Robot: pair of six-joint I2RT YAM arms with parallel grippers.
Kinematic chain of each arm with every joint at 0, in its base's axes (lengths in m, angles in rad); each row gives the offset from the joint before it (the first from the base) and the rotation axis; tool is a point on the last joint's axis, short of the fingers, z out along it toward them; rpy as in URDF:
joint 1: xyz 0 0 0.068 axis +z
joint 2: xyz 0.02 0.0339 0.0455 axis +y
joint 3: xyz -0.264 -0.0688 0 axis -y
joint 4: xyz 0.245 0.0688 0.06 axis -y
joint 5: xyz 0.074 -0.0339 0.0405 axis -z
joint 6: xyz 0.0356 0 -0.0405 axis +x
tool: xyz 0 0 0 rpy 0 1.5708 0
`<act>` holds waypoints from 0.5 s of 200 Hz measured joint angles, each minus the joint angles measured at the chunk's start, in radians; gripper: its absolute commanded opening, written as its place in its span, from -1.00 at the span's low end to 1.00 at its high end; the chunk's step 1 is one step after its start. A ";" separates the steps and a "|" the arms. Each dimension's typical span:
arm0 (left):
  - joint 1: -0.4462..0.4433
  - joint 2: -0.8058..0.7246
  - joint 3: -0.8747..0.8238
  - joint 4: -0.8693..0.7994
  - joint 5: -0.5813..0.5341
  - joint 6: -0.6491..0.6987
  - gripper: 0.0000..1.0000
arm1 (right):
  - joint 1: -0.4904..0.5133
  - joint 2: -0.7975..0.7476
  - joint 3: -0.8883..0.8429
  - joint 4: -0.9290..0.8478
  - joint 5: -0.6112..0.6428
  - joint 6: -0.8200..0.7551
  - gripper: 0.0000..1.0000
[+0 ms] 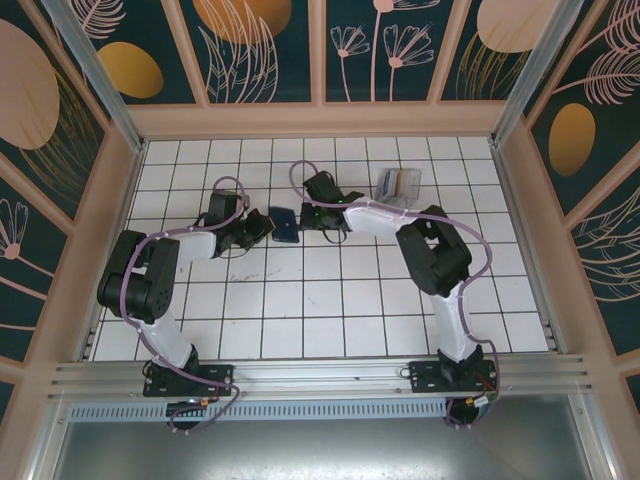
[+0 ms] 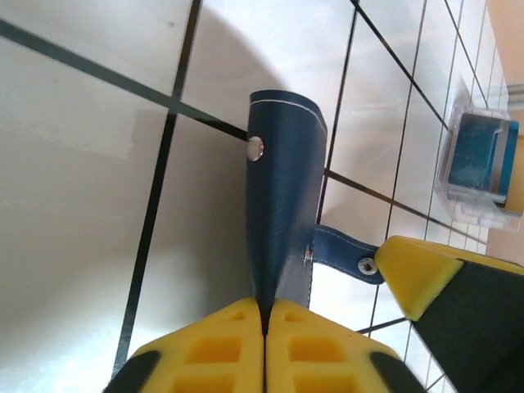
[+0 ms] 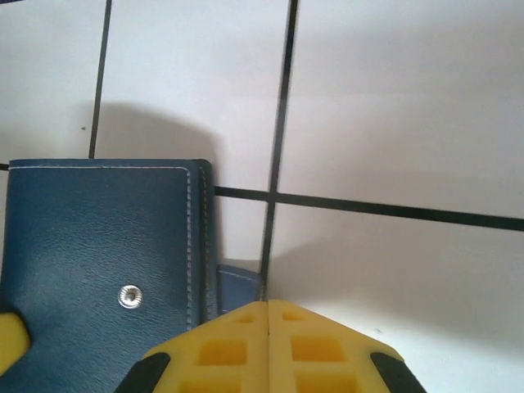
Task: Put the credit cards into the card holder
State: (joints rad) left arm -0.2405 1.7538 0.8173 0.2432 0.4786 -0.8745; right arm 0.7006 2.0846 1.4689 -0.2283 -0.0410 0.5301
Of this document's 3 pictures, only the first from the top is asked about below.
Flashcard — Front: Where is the blue leather card holder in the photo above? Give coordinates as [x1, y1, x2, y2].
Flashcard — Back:
[268, 205, 302, 246]

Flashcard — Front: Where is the clear plastic card box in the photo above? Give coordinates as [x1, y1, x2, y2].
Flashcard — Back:
[372, 168, 424, 212]

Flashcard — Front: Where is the grey metal panel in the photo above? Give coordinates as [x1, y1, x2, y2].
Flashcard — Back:
[29, 394, 617, 480]

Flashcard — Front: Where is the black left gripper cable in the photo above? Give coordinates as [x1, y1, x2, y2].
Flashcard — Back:
[218, 243, 254, 262]

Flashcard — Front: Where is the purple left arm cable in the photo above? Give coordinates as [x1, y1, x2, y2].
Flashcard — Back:
[119, 174, 250, 435]

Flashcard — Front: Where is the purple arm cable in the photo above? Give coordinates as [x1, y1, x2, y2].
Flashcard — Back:
[119, 174, 250, 435]
[289, 159, 504, 431]

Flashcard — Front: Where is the aluminium side rail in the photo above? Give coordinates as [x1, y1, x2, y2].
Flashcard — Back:
[74, 142, 149, 362]
[488, 139, 569, 354]

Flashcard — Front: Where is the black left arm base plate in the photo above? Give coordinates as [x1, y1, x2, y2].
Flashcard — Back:
[143, 363, 236, 399]

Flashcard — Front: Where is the aluminium front rail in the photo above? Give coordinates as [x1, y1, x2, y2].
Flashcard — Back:
[47, 353, 594, 401]

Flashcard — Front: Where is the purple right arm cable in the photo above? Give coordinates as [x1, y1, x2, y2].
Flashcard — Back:
[289, 159, 504, 431]

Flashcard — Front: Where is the slotted grey cable duct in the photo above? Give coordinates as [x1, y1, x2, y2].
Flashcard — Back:
[67, 402, 449, 422]

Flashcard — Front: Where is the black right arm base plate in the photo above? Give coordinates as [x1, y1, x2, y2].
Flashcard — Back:
[408, 359, 501, 396]

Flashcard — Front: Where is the aluminium corner post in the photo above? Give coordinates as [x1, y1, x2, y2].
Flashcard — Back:
[488, 0, 577, 149]
[42, 0, 150, 154]

